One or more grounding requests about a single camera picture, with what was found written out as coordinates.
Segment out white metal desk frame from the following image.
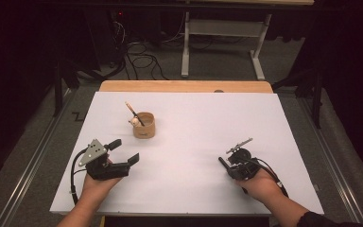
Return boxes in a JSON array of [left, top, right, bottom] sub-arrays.
[[181, 0, 316, 81]]

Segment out left hand-held gripper black cable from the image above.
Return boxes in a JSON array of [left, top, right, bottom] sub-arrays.
[[70, 148, 89, 206]]

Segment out metal floor rail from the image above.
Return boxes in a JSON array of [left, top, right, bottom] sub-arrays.
[[0, 89, 77, 227], [299, 97, 363, 227]]

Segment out right hand-held gripper black cable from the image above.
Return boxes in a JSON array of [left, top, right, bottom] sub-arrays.
[[247, 156, 290, 199]]

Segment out white board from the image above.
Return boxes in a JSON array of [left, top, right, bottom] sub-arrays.
[[49, 91, 325, 217]]

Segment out person's left hand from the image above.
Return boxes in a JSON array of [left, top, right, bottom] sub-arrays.
[[81, 157, 122, 202]]

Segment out person's right hand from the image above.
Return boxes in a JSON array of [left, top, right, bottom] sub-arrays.
[[234, 168, 283, 207]]

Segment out black floor cables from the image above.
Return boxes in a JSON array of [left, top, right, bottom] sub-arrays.
[[108, 18, 171, 81]]

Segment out hand-held gripper black cable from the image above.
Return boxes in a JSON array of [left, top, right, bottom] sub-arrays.
[[247, 156, 290, 199], [70, 148, 89, 206]]

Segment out wooden cup with small figurine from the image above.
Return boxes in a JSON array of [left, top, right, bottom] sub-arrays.
[[128, 112, 156, 140]]

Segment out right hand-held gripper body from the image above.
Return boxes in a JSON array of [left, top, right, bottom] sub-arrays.
[[225, 137, 262, 182]]

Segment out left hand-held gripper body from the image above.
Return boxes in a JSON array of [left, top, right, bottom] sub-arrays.
[[78, 138, 130, 182]]

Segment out dark metal stand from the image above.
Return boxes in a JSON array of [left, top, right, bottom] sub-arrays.
[[272, 67, 325, 130], [52, 58, 83, 118]]

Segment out black computer case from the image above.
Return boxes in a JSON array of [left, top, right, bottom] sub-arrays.
[[84, 9, 130, 72]]

